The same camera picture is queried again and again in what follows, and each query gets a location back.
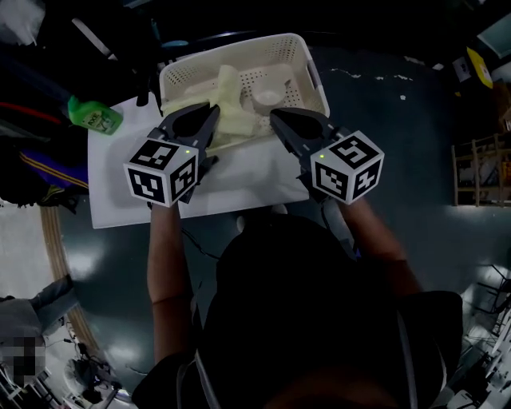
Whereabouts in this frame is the yellow cloth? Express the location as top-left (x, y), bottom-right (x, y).
top-left (161, 64), bottom-right (256, 139)

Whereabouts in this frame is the yellow sign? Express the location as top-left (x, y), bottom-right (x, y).
top-left (465, 46), bottom-right (494, 89)

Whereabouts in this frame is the wooden shelf rack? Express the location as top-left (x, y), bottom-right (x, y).
top-left (450, 133), bottom-right (511, 208)

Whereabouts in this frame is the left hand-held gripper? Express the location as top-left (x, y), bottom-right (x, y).
top-left (123, 102), bottom-right (221, 208)

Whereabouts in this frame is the white paper sign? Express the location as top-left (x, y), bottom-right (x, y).
top-left (453, 57), bottom-right (473, 84)

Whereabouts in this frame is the person's right forearm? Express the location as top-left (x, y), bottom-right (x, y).
top-left (339, 197), bottom-right (422, 296)

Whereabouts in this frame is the white sink basin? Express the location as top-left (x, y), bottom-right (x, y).
top-left (86, 91), bottom-right (316, 230)

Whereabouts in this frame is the green detergent bottle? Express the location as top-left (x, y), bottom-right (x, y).
top-left (66, 94), bottom-right (124, 137)

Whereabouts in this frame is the black folding chair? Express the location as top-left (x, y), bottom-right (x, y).
top-left (473, 263), bottom-right (511, 316)

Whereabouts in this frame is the black clothes pile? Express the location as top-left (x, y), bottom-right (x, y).
top-left (0, 0), bottom-right (160, 207)

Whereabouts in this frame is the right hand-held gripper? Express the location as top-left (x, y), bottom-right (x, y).
top-left (269, 106), bottom-right (386, 206)

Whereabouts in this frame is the person's black shirt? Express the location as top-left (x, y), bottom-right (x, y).
top-left (131, 213), bottom-right (464, 409)

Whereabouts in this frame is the white workbench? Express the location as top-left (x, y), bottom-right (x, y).
top-left (458, 319), bottom-right (511, 409)

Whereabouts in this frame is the person's left forearm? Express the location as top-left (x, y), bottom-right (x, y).
top-left (146, 201), bottom-right (192, 364)

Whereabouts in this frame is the grey harness strap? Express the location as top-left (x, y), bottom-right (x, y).
top-left (394, 311), bottom-right (418, 409)
top-left (177, 351), bottom-right (220, 409)

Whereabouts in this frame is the cream perforated plastic basket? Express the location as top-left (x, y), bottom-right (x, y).
top-left (158, 33), bottom-right (331, 152)

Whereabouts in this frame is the pale blue panel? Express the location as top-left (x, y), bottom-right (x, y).
top-left (477, 11), bottom-right (511, 53)

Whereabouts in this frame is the white cup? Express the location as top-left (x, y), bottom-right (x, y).
top-left (250, 77), bottom-right (292, 117)

